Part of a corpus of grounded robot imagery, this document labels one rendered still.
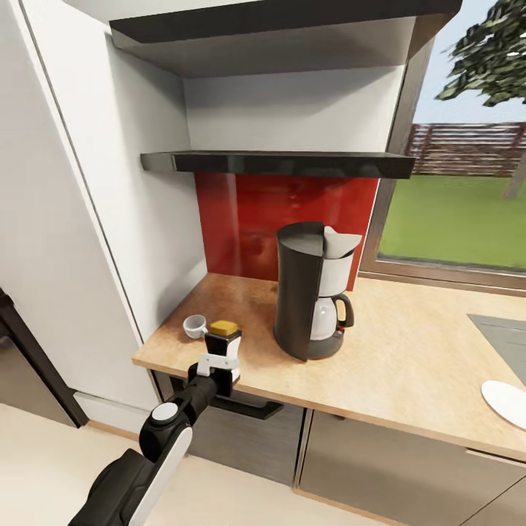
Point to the bottle of coffee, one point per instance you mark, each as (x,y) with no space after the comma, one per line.
(223,339)

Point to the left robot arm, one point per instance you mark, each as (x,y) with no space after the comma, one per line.
(126,491)

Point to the coffee cup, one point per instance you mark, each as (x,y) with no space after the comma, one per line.
(195,326)

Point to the saucer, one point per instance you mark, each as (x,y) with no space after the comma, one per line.
(507,400)

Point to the cabinet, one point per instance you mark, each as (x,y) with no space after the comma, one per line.
(29,381)
(408,478)

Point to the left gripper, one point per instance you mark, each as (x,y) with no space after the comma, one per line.
(219,382)

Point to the paper coffee filter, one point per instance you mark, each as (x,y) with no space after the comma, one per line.
(336,245)

